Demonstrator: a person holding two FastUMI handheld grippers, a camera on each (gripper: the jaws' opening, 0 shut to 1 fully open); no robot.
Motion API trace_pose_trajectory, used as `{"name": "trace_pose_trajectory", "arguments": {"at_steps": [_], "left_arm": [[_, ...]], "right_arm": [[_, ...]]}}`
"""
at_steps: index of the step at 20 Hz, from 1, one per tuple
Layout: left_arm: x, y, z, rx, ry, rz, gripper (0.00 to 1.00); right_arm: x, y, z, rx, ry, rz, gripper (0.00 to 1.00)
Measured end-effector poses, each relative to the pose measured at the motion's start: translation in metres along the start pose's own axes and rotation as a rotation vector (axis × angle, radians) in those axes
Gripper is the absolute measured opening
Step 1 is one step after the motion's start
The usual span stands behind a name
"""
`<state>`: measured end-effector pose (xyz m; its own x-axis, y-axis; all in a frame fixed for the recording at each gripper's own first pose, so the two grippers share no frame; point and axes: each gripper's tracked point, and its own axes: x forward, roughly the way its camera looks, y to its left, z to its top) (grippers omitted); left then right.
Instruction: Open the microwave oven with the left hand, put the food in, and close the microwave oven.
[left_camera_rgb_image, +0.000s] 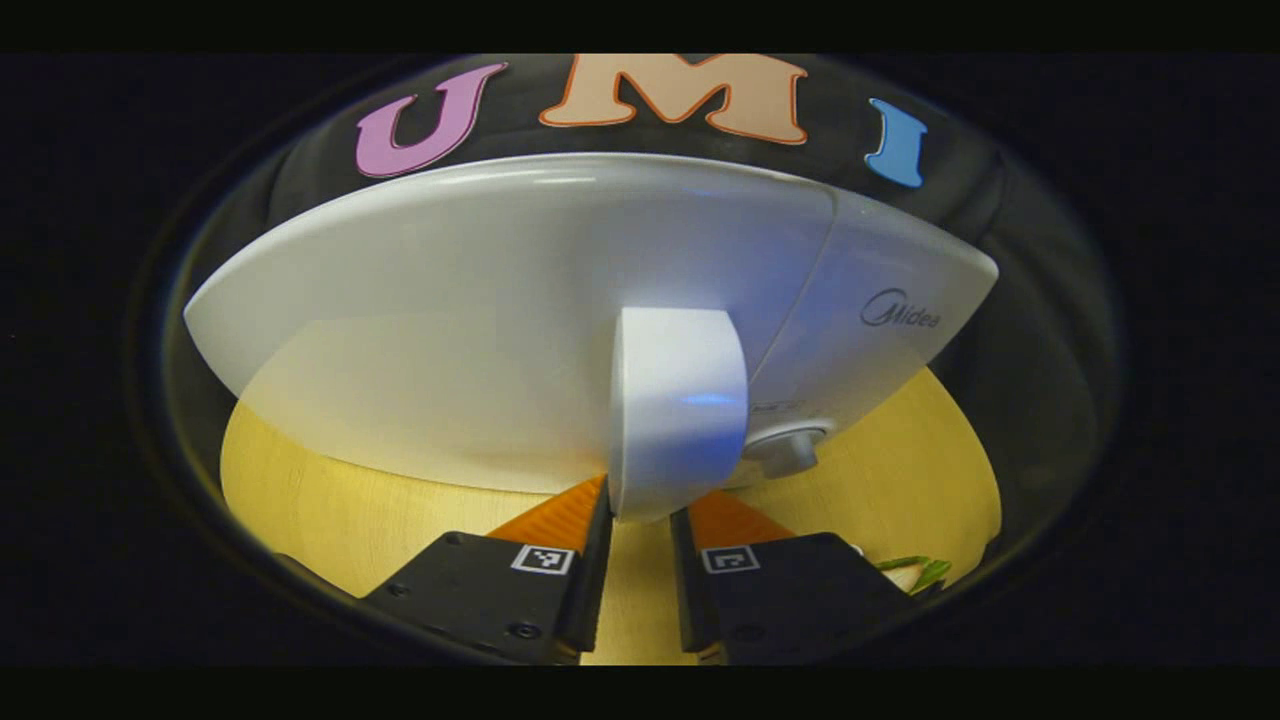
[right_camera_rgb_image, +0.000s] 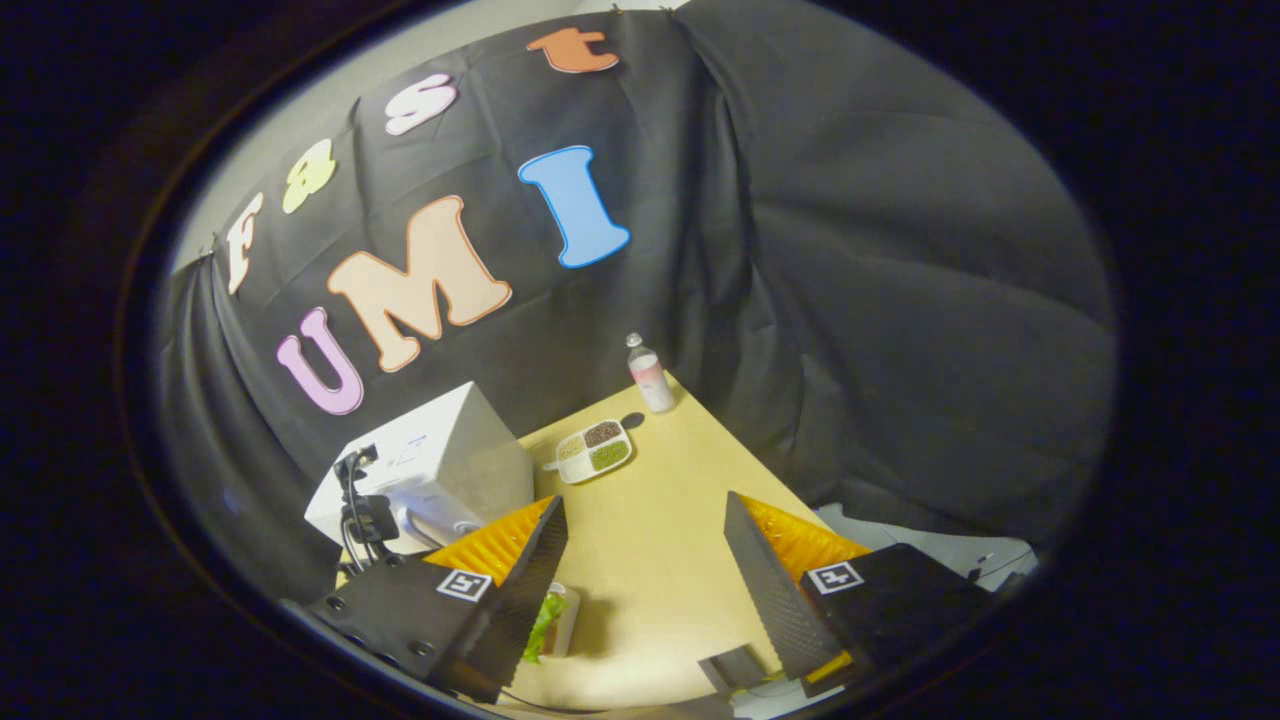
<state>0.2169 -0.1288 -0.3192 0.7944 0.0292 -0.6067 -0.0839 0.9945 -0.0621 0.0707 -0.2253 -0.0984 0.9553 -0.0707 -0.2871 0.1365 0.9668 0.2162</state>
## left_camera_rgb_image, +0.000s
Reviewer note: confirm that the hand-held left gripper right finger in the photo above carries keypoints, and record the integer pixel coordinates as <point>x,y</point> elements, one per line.
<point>688,610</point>

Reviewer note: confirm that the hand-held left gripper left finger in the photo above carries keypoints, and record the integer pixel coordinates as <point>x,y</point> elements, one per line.
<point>596,600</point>

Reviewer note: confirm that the sandwich with green lettuce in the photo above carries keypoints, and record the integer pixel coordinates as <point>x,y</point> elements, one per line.
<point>925,573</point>

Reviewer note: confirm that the white microwave oven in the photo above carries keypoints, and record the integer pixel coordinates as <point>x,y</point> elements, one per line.
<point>450,350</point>

